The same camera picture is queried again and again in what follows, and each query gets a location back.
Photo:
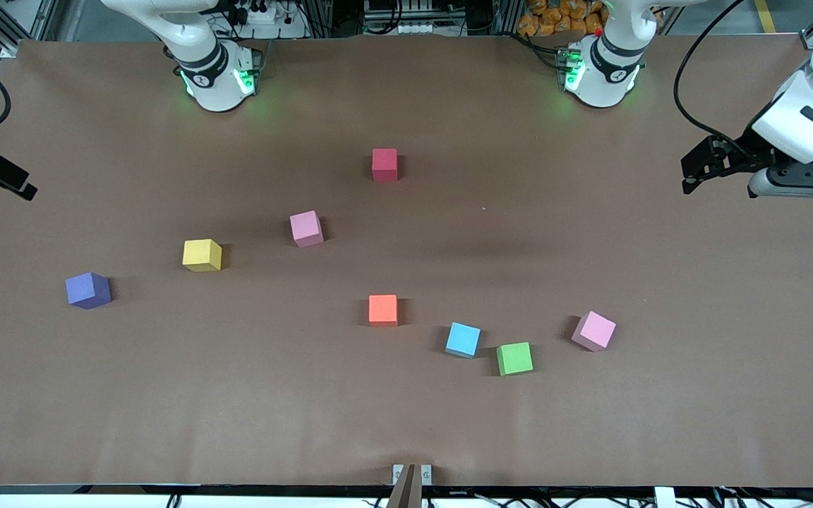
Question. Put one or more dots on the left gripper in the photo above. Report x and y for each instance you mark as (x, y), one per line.
(744, 152)

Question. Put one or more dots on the yellow foam block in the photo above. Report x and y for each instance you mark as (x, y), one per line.
(202, 255)

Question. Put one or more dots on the pink foam block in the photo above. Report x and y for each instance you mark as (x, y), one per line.
(306, 228)
(594, 331)

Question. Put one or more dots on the green foam block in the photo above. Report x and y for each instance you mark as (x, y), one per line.
(514, 358)

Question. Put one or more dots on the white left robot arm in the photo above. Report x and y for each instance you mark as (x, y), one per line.
(607, 77)

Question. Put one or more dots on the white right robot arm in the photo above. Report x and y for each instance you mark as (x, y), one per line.
(212, 77)

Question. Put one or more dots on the purple foam block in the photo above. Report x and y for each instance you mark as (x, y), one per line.
(88, 290)

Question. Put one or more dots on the pile of orange toys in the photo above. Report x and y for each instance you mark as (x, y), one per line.
(562, 17)

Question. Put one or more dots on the white power strip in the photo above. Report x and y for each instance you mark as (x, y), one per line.
(262, 15)
(406, 28)

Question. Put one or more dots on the light blue foam block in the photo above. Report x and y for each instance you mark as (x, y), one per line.
(463, 340)

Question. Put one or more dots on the red foam block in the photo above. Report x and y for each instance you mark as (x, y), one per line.
(384, 164)

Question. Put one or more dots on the small white box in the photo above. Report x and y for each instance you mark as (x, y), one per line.
(664, 497)

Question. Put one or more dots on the orange foam block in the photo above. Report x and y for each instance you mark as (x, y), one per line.
(382, 310)

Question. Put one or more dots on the metal table edge bracket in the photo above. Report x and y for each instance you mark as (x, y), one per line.
(412, 487)

